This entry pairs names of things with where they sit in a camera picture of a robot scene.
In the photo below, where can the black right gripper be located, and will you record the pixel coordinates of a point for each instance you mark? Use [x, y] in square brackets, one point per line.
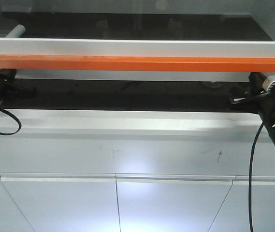
[264, 101]

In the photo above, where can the glass jar with white lid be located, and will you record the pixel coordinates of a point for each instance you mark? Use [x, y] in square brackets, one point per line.
[214, 85]

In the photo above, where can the rolled white paper sheet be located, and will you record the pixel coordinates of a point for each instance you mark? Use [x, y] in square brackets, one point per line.
[16, 32]

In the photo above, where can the white right cabinet door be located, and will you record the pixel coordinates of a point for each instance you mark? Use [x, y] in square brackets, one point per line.
[233, 214]

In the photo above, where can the white cabinet door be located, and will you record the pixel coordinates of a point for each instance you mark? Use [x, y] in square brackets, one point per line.
[233, 214]
[66, 204]
[170, 204]

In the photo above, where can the white left cabinet door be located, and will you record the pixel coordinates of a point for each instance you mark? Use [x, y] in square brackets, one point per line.
[66, 204]

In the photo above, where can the white middle cabinet door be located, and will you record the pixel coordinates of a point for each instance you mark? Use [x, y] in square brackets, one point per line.
[170, 204]

